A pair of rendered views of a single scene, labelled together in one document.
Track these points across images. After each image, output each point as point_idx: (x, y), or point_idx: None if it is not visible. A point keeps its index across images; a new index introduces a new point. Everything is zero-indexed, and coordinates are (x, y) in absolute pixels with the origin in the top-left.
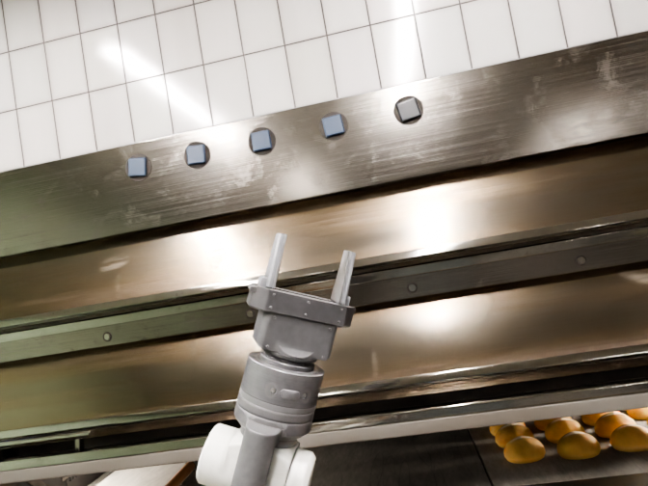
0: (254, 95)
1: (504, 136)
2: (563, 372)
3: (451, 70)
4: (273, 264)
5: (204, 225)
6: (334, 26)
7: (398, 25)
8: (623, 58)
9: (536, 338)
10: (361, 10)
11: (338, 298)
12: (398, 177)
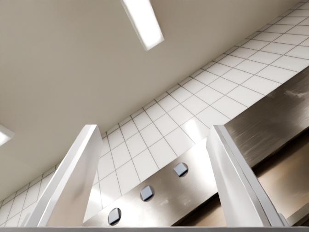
0: (139, 172)
1: (271, 135)
2: None
3: (222, 124)
4: (57, 169)
5: None
6: (165, 133)
7: (190, 121)
8: (293, 87)
9: None
10: (173, 124)
11: (255, 218)
12: None
